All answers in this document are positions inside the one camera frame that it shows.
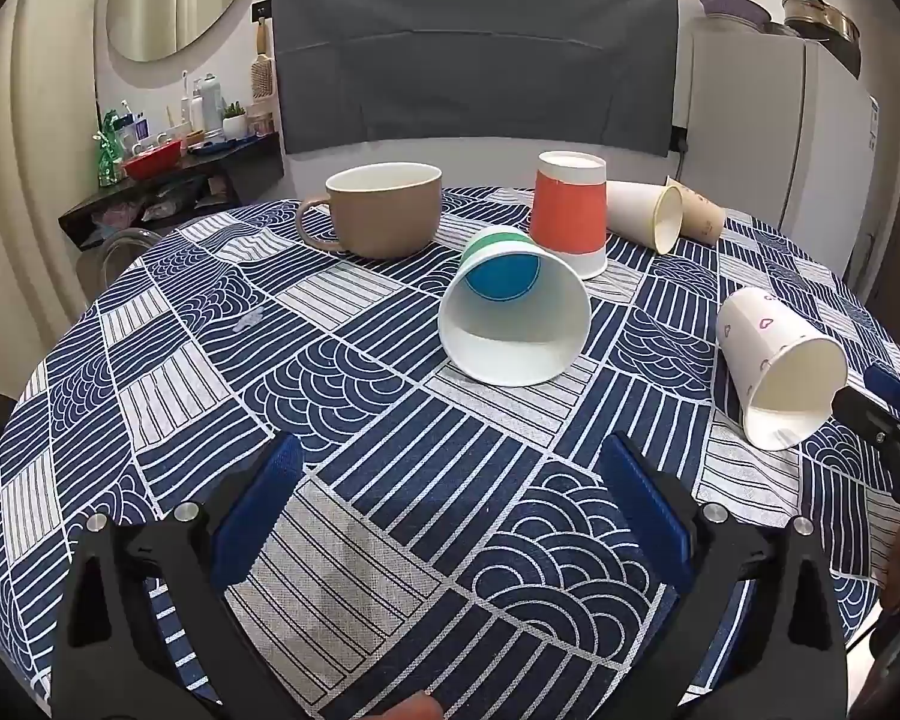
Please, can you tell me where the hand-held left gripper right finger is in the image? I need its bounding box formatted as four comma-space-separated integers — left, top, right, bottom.
598, 431, 850, 720

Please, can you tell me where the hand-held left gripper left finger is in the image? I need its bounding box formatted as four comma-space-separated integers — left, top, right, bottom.
49, 431, 308, 720

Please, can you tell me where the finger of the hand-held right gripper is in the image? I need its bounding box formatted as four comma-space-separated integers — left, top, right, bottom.
830, 385, 900, 512
862, 362, 900, 419

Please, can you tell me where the white heart print paper cup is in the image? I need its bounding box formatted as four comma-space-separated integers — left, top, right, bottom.
715, 286, 849, 452

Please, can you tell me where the white green blue paper cup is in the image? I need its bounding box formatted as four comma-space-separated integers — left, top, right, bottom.
437, 225, 593, 388

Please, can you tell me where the light brown paper cup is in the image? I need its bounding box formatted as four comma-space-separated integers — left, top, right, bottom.
665, 176, 727, 245

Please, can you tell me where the white yellow rim paper cup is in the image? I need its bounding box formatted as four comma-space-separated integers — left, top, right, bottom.
606, 180, 685, 255

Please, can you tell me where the orange white paper cup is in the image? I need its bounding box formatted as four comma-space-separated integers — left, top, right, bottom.
529, 151, 609, 280

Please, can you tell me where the person's left hand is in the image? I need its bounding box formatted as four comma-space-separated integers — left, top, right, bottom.
387, 693, 444, 720

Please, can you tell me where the blue white patterned tablecloth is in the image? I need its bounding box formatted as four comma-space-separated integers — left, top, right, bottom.
0, 186, 900, 720

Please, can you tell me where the white refrigerator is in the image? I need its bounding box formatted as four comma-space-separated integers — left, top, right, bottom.
675, 19, 883, 293

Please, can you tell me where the transparent chair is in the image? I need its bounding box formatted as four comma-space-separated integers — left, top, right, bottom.
75, 228, 164, 302

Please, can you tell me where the brown ceramic mug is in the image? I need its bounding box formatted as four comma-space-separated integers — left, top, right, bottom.
295, 163, 444, 260

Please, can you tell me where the blue dish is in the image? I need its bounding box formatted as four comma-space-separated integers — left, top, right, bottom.
187, 135, 260, 156

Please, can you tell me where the red bowl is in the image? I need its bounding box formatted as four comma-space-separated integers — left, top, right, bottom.
122, 141, 184, 180

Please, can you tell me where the steel pot with lid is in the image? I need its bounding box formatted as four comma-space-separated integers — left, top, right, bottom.
781, 0, 863, 47

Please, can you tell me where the green bottle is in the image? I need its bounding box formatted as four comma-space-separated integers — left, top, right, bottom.
95, 111, 122, 188

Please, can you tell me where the white pump bottle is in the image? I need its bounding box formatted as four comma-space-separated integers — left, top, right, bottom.
198, 73, 224, 133

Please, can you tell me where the purple pan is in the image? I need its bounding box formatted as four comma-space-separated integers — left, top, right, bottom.
699, 0, 775, 29

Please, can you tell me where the wooden hairbrush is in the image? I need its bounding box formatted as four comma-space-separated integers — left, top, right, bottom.
250, 19, 275, 101

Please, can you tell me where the grey cloth covered screen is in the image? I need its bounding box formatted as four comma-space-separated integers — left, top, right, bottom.
270, 0, 681, 159

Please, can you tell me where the dark wall shelf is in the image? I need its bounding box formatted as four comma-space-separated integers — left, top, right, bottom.
58, 131, 285, 250

